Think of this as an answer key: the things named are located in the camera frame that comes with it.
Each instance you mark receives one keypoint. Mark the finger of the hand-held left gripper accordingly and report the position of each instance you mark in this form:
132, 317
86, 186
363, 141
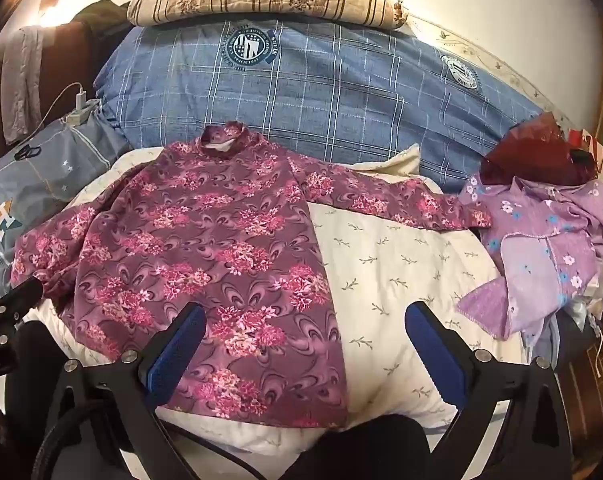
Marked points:
21, 295

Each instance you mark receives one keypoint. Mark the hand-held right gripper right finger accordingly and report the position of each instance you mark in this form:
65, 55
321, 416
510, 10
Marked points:
434, 347

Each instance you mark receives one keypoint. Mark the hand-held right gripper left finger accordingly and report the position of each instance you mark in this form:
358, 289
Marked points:
179, 345

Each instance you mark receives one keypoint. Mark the pink floral shirt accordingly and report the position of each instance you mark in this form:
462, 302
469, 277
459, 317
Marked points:
206, 240

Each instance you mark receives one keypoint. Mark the cream leaf-print pillow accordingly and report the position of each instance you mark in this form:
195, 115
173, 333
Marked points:
406, 270

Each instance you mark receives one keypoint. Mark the grey-blue star-print pillow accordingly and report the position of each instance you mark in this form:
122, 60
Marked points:
41, 185

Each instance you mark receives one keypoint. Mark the person's dark trousers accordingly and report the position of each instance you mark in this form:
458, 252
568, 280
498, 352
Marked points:
361, 450

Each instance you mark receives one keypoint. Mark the lilac floral garment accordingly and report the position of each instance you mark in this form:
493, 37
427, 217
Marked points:
531, 255

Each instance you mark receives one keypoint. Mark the white power strip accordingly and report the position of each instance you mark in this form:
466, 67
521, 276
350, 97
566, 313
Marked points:
83, 114

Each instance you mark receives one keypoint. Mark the white charger plug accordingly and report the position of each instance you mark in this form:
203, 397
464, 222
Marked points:
80, 97

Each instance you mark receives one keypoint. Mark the grey hanging cloth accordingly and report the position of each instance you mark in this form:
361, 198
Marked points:
21, 80

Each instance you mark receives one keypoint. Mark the red plastic bag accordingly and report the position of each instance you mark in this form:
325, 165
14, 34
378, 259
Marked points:
536, 155

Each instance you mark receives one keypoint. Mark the dark brown furniture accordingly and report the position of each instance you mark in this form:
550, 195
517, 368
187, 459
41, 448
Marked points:
66, 60

